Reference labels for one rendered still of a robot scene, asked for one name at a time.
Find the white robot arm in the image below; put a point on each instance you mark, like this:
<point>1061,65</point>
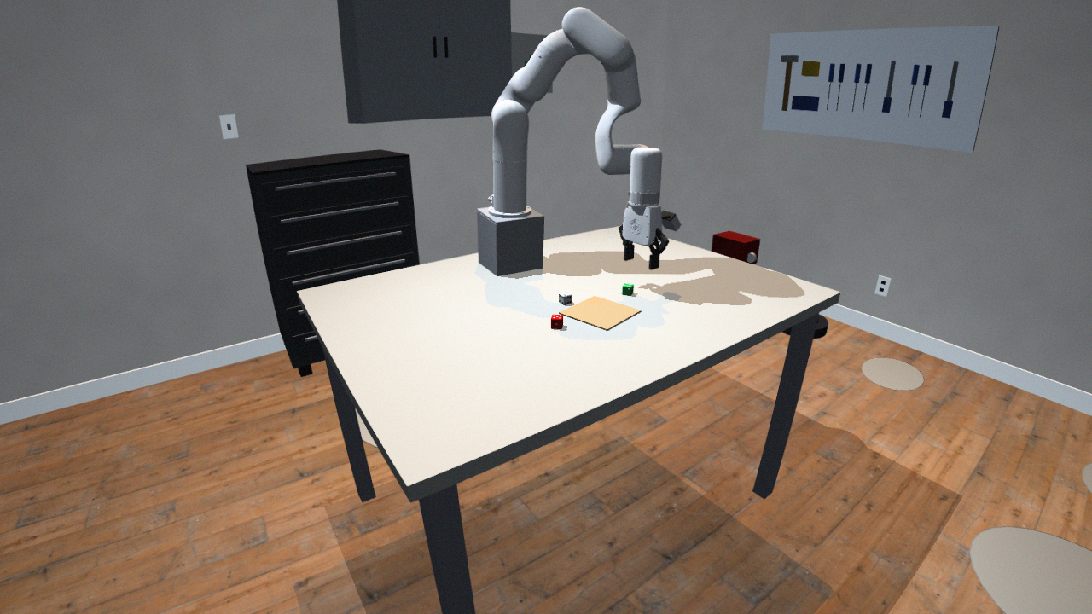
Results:
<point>581,28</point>

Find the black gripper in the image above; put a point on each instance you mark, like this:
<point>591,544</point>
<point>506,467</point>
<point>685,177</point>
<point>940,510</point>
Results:
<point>641,226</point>

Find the tan flat mat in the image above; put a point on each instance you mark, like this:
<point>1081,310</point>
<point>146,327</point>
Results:
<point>600,312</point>

